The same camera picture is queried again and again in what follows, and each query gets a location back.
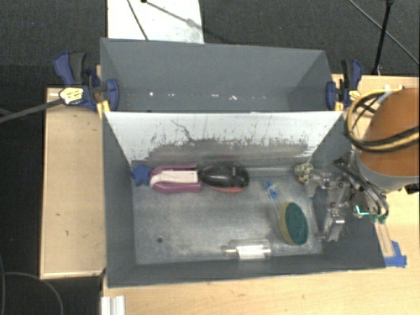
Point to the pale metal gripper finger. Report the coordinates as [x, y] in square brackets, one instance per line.
[335, 222]
[320, 182]

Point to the small mottled beige ball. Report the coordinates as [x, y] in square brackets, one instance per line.
[302, 171]

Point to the green and yellow round sponge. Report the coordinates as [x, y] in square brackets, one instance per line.
[295, 223]

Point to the clear stick with blue clip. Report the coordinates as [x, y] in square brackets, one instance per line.
[273, 194]

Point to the clear plastic bottle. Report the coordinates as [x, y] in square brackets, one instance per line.
[249, 250]

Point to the black and red computer mouse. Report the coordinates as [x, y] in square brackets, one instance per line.
[223, 176]

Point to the purple and white brush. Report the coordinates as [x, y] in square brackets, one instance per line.
[174, 177]

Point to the grey metal bin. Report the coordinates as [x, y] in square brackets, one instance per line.
[203, 77]

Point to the blue star-shaped toy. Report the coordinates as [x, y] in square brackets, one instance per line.
[141, 174]

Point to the pale wood board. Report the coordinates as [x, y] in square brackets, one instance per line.
[72, 182]

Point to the black cylinder on white bracket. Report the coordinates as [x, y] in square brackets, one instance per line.
[412, 188]

